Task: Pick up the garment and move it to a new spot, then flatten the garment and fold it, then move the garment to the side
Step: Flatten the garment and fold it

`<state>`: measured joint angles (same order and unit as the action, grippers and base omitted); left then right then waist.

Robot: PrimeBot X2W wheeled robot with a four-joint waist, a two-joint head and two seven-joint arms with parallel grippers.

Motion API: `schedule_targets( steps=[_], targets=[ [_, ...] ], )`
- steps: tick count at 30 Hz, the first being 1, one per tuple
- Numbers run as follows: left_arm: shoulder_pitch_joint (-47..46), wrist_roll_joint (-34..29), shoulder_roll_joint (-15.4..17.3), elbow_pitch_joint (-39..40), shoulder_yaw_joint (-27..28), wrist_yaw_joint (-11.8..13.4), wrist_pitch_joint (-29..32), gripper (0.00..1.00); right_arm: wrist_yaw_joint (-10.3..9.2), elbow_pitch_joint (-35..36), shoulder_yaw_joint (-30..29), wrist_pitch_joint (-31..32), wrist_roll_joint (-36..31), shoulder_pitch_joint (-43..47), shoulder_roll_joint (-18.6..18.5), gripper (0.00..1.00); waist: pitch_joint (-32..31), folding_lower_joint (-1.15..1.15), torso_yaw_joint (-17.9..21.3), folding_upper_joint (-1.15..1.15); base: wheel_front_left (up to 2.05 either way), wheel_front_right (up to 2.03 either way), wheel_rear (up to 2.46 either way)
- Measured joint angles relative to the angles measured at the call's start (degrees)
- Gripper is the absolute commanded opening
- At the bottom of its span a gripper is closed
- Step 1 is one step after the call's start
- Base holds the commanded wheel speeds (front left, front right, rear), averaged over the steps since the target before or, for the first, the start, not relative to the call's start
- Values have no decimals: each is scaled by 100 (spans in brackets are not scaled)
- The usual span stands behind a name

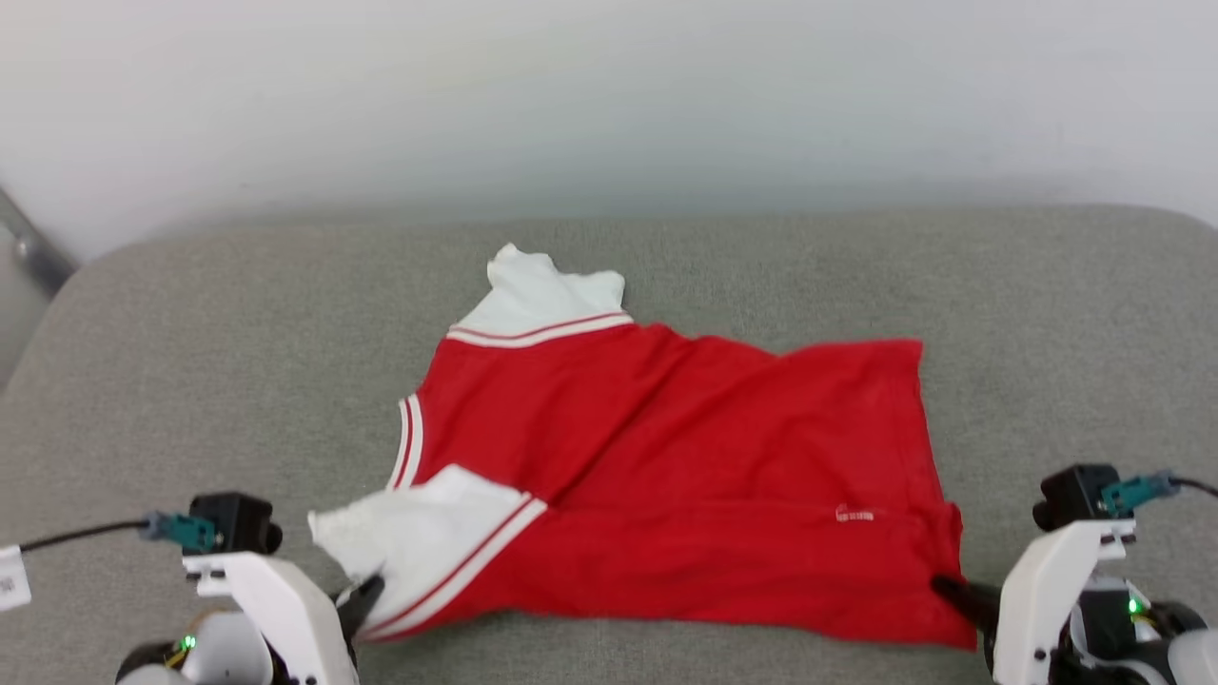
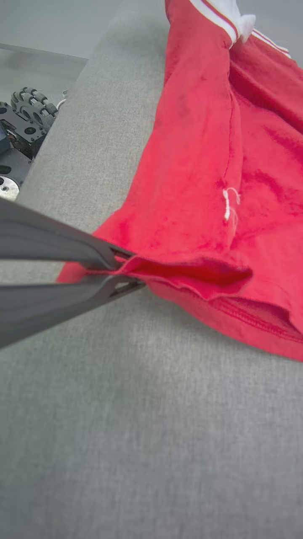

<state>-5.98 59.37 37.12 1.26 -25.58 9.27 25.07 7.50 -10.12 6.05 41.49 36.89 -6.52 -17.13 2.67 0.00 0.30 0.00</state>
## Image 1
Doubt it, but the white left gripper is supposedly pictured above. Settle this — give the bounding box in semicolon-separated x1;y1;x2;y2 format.
183;552;386;685

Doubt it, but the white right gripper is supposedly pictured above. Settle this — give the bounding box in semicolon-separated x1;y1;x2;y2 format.
930;518;1140;685

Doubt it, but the white cable label tag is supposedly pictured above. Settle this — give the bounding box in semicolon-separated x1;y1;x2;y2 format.
0;546;32;612

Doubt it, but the left teal-plug black cable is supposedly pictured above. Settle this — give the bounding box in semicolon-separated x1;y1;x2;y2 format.
17;511;220;556

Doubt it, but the grey metal rail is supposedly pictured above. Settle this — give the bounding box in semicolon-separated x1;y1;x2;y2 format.
0;186;77;298

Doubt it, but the grey fabric sofa seat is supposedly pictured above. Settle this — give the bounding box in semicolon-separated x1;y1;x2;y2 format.
0;205;1218;685

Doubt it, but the teal-plug black cable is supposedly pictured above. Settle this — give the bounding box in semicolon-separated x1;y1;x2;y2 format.
1101;470;1218;517
17;511;220;556

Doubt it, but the red and white basketball jersey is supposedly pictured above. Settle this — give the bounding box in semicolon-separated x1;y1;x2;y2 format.
307;243;979;651

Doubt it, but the right teal-plug black cable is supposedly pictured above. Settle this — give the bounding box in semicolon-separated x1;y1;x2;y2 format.
1101;470;1218;517

